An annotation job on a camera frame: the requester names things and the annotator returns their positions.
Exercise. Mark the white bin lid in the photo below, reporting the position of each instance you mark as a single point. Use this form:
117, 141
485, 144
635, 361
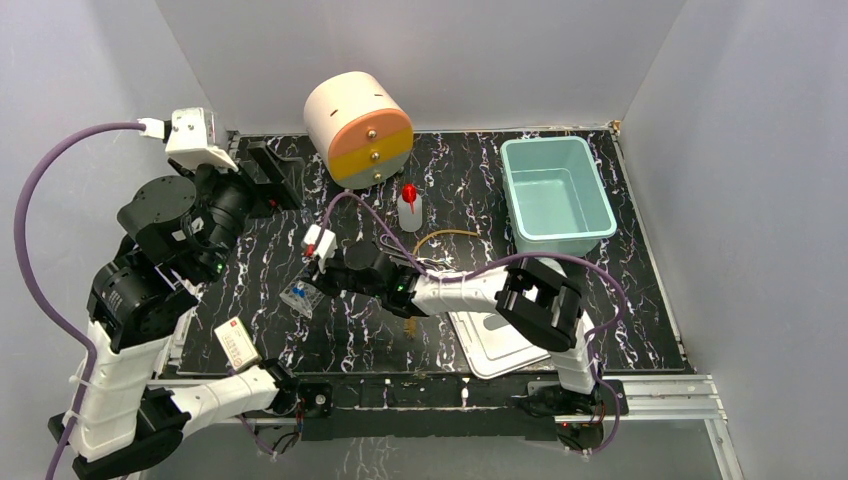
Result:
492, 346

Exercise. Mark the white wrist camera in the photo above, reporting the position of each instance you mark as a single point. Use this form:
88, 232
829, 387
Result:
193, 137
319, 245

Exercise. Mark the white squeeze bottle red cap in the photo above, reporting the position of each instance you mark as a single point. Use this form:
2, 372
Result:
409, 209

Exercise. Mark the clear test tube rack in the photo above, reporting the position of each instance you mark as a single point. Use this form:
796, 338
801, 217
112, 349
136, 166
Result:
303, 306

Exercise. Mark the metal test tube clamp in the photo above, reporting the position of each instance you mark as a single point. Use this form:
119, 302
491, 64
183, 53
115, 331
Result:
389, 247

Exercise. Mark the teal plastic bin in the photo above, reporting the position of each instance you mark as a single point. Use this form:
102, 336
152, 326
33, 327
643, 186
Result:
555, 196

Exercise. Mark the brown test tube brush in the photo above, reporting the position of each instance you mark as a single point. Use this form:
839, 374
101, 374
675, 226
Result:
410, 327

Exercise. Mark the white green small box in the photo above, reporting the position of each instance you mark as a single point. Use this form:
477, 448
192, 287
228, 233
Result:
237, 344

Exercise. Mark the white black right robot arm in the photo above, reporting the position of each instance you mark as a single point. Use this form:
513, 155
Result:
540, 303

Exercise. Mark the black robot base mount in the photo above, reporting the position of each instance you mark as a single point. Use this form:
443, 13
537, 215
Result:
530, 405

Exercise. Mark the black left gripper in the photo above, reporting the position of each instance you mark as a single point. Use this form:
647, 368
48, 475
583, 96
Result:
258, 178

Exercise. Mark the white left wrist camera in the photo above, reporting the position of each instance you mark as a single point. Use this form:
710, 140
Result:
193, 137

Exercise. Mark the round cabinet with coloured drawers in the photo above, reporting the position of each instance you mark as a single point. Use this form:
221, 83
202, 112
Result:
363, 136

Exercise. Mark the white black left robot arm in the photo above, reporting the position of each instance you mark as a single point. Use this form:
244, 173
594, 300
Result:
180, 230

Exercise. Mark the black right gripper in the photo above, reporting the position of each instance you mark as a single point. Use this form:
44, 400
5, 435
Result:
324, 280

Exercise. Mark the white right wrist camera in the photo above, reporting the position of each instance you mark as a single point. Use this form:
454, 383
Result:
319, 245

